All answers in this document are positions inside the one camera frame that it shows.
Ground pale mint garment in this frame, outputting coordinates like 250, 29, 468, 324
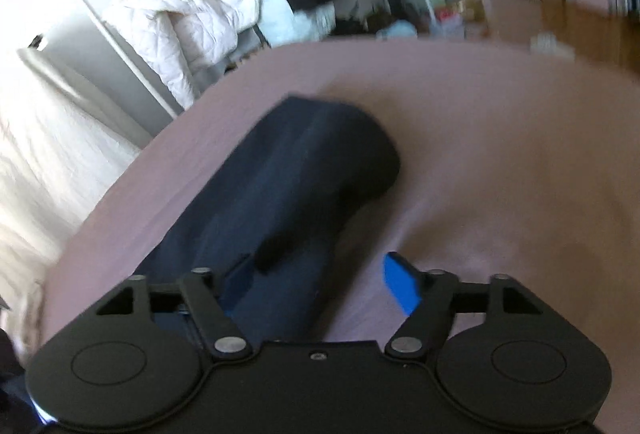
257, 0, 337, 48

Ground pink bed sheet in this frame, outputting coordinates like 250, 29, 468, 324
42, 38, 640, 434

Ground white fabric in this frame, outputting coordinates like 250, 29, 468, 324
0, 46, 143, 315

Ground pale blue cloth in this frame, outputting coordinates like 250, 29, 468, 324
376, 22, 417, 40

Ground white rack pole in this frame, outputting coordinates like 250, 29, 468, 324
42, 0, 180, 119

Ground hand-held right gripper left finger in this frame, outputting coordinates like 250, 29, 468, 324
96, 267, 253, 361

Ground navy blue pants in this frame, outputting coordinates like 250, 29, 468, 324
132, 96, 402, 345

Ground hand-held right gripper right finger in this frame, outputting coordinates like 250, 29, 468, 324
381, 252, 545, 361

